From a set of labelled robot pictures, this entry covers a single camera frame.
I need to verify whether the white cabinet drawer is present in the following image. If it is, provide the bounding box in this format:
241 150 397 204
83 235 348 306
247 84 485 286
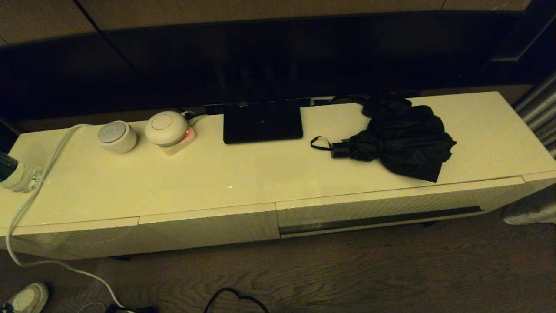
276 176 526 239

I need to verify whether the black umbrella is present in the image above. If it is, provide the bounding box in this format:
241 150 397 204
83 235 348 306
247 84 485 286
310 103 457 182

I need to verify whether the white low TV cabinet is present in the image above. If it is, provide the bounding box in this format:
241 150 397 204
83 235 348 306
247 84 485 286
0 90 556 261

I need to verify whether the white ribbed cabinet front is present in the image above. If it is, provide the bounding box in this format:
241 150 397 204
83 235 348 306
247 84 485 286
0 217 140 261
139 203 280 252

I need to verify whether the black flat television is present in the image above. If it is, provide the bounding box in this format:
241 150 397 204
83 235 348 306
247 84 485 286
0 11 556 120

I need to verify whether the small black box with sticker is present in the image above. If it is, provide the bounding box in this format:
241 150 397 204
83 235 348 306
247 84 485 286
361 93 412 119

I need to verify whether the white round dome device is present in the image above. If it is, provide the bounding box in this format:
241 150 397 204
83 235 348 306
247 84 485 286
144 111 189 147

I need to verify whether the white speaker with grey top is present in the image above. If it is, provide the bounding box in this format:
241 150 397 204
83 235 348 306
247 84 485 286
97 121 137 153

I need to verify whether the black floor plug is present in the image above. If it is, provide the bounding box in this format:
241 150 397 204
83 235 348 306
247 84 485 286
106 306 159 313

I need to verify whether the pale curtain hem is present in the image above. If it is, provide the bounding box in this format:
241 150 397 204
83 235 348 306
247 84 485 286
503 185 556 226

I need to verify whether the clear plastic bottle green label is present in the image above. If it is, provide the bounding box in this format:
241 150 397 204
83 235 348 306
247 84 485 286
0 152 42 193

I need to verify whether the grey curtain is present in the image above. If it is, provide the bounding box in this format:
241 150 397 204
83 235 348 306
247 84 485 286
513 72 556 158

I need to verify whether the white shoe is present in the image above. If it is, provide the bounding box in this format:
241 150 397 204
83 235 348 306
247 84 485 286
0 283 49 313

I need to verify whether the black television base plate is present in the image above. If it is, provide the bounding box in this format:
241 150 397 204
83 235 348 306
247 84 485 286
223 101 304 144

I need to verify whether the black floor cable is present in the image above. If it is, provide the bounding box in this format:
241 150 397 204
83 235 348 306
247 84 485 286
203 287 270 313

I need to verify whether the thick white power cable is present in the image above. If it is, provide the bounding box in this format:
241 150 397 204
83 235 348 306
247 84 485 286
5 124 120 310

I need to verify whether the thin black wall cable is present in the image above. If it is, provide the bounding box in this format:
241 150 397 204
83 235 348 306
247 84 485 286
73 0 185 113

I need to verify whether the dark door frame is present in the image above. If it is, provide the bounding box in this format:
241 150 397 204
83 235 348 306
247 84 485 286
478 0 556 85

